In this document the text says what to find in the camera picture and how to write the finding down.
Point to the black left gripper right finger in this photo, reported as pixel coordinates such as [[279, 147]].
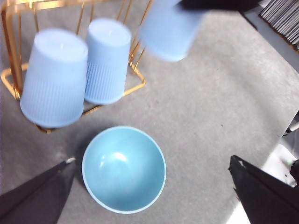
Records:
[[268, 200]]

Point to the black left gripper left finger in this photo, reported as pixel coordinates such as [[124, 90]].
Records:
[[35, 200]]

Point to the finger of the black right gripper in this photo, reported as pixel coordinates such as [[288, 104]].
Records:
[[222, 4]]

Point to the blue ribbed plastic cup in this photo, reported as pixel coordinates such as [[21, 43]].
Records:
[[168, 30], [107, 65], [53, 81]]

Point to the light blue ribbed bowl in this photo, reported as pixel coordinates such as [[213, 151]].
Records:
[[123, 170]]

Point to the grey ridged panel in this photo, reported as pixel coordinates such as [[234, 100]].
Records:
[[282, 18]]

